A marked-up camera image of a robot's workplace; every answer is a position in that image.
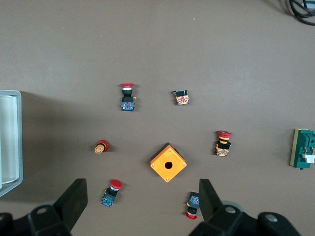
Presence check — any red yellow emergency stop head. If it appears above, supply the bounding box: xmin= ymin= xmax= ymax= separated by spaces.
xmin=94 ymin=140 xmax=110 ymax=155

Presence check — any black looped cable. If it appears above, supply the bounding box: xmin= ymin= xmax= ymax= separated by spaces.
xmin=287 ymin=0 xmax=315 ymax=27

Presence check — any grey ridged plastic tray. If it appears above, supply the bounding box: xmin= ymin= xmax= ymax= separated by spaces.
xmin=0 ymin=89 xmax=24 ymax=198

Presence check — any orange push button enclosure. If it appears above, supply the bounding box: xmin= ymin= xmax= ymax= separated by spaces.
xmin=150 ymin=142 xmax=187 ymax=183

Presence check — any red emergency stop orange block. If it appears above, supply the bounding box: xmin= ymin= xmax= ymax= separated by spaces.
xmin=213 ymin=129 xmax=232 ymax=157

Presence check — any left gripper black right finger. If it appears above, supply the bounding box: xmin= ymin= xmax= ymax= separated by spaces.
xmin=188 ymin=178 xmax=302 ymax=236

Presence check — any orange contact block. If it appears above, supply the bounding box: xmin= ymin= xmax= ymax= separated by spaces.
xmin=172 ymin=89 xmax=190 ymax=106

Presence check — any green load switch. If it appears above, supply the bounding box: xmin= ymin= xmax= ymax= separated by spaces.
xmin=289 ymin=127 xmax=315 ymax=170

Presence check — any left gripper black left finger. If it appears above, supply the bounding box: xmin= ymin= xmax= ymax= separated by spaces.
xmin=0 ymin=178 xmax=89 ymax=236

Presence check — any red mushroom button blue block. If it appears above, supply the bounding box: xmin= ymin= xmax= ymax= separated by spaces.
xmin=100 ymin=179 xmax=124 ymax=207
xmin=185 ymin=191 xmax=201 ymax=220
xmin=120 ymin=83 xmax=137 ymax=112

